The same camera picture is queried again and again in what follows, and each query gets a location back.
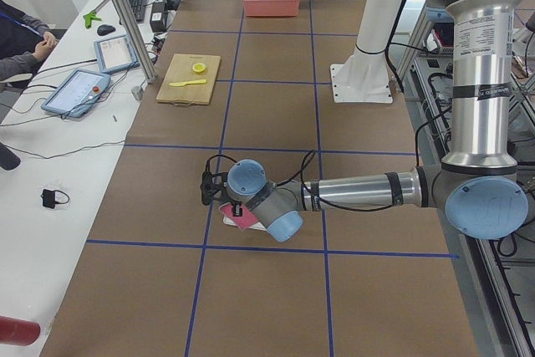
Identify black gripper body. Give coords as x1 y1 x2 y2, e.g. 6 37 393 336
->
223 196 245 217

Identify grey and pink cloth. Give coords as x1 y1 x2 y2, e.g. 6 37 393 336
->
219 202 258 230

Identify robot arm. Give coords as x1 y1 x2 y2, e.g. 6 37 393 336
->
220 0 528 242

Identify white rectangular tray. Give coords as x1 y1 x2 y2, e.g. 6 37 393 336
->
222 217 267 232

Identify yellow plastic knife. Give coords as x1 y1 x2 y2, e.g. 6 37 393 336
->
169 79 207 87

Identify bamboo cutting board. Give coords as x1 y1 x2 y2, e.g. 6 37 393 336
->
156 54 221 105

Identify lemon slices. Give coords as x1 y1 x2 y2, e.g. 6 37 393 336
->
191 63 207 74

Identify small black clip device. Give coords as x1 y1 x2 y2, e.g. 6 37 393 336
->
41 189 70 209

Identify far teach pendant tablet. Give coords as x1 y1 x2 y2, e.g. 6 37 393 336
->
94 35 139 74

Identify teach pendant tablet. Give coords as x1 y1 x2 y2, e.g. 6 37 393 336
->
94 35 139 74
41 69 111 118

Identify near teach pendant tablet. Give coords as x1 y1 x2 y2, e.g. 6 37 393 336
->
41 69 111 118

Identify black power adapter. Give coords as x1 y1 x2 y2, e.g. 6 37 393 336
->
150 2 168 33

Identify black computer mouse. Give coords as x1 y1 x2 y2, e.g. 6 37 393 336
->
97 24 116 36

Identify green plastic tool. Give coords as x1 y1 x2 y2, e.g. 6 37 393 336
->
83 11 102 29

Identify red cylinder bottle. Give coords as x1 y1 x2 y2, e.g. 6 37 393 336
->
0 316 41 346

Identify person in dark sweater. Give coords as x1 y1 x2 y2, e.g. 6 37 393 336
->
1 0 58 81

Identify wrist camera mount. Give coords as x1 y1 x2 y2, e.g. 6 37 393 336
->
200 169 230 206

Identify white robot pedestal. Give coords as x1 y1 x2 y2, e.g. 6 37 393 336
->
330 0 403 104

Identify aluminium frame post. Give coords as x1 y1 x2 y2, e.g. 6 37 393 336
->
111 0 156 84

